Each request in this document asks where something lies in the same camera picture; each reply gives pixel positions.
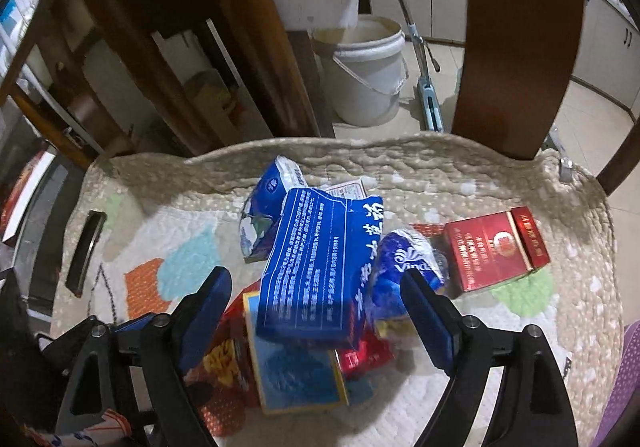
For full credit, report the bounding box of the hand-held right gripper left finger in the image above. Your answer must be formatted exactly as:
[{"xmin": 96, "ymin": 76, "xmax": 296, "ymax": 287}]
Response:
[{"xmin": 54, "ymin": 266, "xmax": 236, "ymax": 447}]

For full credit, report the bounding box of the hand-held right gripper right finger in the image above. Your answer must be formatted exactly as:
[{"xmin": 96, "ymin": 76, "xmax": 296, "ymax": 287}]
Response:
[{"xmin": 400, "ymin": 269, "xmax": 581, "ymax": 447}]

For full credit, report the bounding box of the red dotted snack wrapper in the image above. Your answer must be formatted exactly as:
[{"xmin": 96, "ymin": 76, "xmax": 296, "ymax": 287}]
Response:
[{"xmin": 184, "ymin": 297, "xmax": 261, "ymax": 438}]

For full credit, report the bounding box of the red packet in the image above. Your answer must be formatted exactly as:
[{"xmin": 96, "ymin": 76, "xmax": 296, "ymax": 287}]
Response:
[{"xmin": 335, "ymin": 327, "xmax": 396, "ymax": 380}]

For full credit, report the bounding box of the red cigarette box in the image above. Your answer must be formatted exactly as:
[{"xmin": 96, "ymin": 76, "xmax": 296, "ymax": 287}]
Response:
[{"xmin": 442, "ymin": 206, "xmax": 552, "ymax": 299}]

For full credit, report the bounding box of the blue paper packet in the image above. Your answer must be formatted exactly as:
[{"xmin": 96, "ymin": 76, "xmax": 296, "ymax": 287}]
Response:
[{"xmin": 255, "ymin": 187, "xmax": 386, "ymax": 350}]

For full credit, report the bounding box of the purple plastic basket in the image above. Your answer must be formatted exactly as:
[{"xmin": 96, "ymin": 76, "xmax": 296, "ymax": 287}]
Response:
[{"xmin": 590, "ymin": 319, "xmax": 640, "ymax": 447}]

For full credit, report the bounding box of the blue tissue pack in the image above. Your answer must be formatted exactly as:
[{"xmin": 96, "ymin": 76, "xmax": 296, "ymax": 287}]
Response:
[{"xmin": 364, "ymin": 227, "xmax": 447, "ymax": 328}]

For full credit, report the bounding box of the blue yellow flat box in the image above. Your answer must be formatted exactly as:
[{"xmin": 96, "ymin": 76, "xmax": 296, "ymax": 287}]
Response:
[{"xmin": 242, "ymin": 291, "xmax": 349, "ymax": 415}]

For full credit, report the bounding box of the black flat device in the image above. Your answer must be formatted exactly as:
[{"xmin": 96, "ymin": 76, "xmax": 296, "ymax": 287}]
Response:
[{"xmin": 65, "ymin": 209, "xmax": 108, "ymax": 299}]

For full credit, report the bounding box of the crumpled blue white packet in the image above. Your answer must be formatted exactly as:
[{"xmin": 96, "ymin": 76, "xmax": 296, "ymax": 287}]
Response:
[{"xmin": 239, "ymin": 156, "xmax": 308, "ymax": 264}]

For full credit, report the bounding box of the red white carton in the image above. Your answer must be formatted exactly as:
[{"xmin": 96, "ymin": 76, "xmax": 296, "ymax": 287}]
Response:
[{"xmin": 0, "ymin": 149, "xmax": 56, "ymax": 248}]

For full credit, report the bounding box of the yellowish plastic jug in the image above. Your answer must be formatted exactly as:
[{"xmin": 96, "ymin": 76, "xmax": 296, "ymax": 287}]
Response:
[{"xmin": 182, "ymin": 69, "xmax": 238, "ymax": 128}]

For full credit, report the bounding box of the flat mop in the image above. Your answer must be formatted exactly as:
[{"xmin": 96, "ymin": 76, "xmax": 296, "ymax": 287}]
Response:
[{"xmin": 370, "ymin": 0, "xmax": 446, "ymax": 132}]

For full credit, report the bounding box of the white plastic bucket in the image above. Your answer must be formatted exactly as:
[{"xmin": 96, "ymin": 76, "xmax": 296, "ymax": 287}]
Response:
[{"xmin": 312, "ymin": 16, "xmax": 408, "ymax": 126}]

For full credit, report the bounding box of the dark wooden chair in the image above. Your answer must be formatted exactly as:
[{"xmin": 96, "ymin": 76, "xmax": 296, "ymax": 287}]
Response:
[{"xmin": 452, "ymin": 0, "xmax": 640, "ymax": 198}]

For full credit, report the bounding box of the dark wooden furniture frame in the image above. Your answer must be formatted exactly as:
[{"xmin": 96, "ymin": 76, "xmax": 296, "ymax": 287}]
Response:
[{"xmin": 0, "ymin": 0, "xmax": 336, "ymax": 162}]

